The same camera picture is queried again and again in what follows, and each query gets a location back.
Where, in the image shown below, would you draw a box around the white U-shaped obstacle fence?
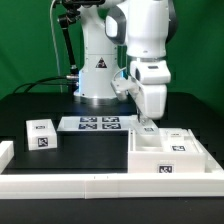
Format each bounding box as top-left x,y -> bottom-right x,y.
0,128 -> 224,200

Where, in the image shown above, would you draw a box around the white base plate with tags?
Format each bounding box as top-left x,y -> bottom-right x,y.
58,116 -> 136,132

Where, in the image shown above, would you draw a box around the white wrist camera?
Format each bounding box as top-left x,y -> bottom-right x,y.
111,77 -> 136,101

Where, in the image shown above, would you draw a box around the white cabinet body box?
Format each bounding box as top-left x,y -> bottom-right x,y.
127,130 -> 206,173

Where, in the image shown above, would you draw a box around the black cables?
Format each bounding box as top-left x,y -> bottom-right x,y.
12,75 -> 79,95

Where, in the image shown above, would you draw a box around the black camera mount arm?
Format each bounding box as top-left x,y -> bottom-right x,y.
56,0 -> 106,93

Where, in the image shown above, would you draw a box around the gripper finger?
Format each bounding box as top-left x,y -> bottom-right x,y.
137,110 -> 149,124

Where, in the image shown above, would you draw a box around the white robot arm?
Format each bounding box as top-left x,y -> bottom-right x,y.
74,0 -> 176,125

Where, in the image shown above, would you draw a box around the white cabinet door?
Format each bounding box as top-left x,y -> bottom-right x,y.
159,128 -> 198,153
129,115 -> 159,135

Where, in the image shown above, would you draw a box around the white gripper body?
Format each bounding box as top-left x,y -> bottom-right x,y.
129,60 -> 171,119

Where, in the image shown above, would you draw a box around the white cabinet top block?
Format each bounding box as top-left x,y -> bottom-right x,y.
26,119 -> 57,151

